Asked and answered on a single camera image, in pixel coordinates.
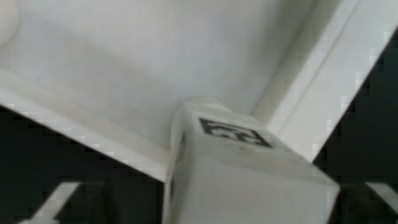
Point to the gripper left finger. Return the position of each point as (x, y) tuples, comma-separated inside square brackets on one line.
[(96, 203)]

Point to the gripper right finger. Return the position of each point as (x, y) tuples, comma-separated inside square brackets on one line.
[(366, 204)]

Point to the white table leg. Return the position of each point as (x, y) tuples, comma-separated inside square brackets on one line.
[(240, 180)]

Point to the white square tabletop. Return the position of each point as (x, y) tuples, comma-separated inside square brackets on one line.
[(108, 59)]

